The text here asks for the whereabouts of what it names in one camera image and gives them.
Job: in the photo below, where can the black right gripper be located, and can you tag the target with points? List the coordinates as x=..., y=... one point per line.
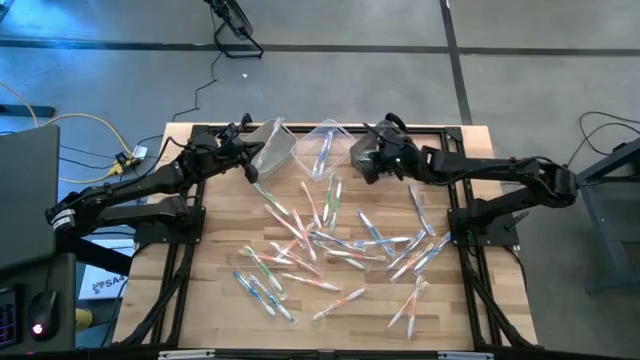
x=405, y=160

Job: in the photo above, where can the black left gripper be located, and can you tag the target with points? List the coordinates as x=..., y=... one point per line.
x=210, y=152

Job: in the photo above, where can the green toothbrush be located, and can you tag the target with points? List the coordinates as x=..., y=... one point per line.
x=328, y=197
x=272, y=200
x=265, y=270
x=350, y=262
x=337, y=202

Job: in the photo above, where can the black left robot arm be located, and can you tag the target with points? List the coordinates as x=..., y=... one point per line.
x=125, y=187

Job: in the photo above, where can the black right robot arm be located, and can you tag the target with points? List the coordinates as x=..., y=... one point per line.
x=490, y=167

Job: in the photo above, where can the grey plastic bin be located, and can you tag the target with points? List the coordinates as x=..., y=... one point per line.
x=359, y=160

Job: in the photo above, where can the beige plastic bin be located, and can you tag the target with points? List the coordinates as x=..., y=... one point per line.
x=280, y=160

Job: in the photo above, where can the black clamp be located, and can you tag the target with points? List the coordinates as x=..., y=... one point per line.
x=395, y=121
x=245, y=120

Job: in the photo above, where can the clear plastic bin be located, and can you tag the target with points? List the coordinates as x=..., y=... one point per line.
x=340, y=150

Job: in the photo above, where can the toothbrush in clear wrapper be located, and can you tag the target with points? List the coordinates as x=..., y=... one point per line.
x=412, y=262

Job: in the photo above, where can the power strip with plugs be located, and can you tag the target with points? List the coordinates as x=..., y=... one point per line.
x=139, y=151

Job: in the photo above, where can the black floor fan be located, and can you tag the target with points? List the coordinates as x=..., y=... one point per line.
x=232, y=20

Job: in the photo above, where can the white cardboard box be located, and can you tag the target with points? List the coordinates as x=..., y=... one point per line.
x=105, y=287

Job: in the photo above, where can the dark desk surface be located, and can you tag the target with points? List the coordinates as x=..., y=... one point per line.
x=55, y=270

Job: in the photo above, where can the black floor bar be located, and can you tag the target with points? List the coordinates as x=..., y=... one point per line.
x=30, y=111

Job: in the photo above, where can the yellow object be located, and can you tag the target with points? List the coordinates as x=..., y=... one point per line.
x=84, y=318

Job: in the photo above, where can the grey metal cart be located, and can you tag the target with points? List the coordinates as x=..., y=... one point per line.
x=615, y=210

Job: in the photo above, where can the black computer mouse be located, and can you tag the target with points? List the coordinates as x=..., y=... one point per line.
x=44, y=315

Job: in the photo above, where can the backlit keyboard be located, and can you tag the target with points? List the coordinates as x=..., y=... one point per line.
x=7, y=320

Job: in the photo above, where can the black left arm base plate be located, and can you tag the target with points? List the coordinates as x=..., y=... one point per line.
x=165, y=235

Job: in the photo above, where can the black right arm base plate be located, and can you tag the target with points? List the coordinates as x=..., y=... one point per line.
x=495, y=235

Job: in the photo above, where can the white bracket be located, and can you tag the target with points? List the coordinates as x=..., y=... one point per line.
x=465, y=355
x=185, y=354

